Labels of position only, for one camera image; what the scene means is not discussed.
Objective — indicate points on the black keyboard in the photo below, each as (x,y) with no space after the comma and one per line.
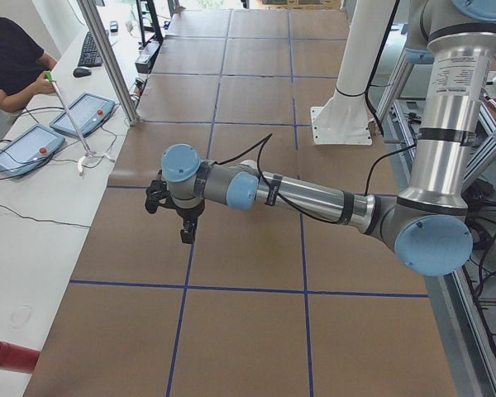
(89,55)

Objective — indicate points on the far teach pendant tablet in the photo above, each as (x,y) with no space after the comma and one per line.
(89,112)

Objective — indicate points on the near teach pendant tablet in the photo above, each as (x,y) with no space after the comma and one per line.
(30,150)

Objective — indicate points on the green tipped reach stick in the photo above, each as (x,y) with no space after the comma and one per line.
(89,153)

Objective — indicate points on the teach pendant tablet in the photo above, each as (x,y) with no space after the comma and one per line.
(30,150)
(89,112)

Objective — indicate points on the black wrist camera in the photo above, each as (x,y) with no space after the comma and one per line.
(157,195)

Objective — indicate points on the aluminium frame post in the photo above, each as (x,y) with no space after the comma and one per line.
(96,28)

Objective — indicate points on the aluminium truss frame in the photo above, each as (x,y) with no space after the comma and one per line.
(464,302)

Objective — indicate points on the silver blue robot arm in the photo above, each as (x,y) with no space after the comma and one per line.
(424,224)

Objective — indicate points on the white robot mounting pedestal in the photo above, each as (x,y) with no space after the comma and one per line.
(343,120)

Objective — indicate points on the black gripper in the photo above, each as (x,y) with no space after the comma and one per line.
(188,213)

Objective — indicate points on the red cylinder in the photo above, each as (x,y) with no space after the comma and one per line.
(17,358)

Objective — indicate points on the person in black shirt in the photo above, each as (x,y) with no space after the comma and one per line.
(23,67)

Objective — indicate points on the black computer mouse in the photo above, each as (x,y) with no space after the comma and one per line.
(81,71)

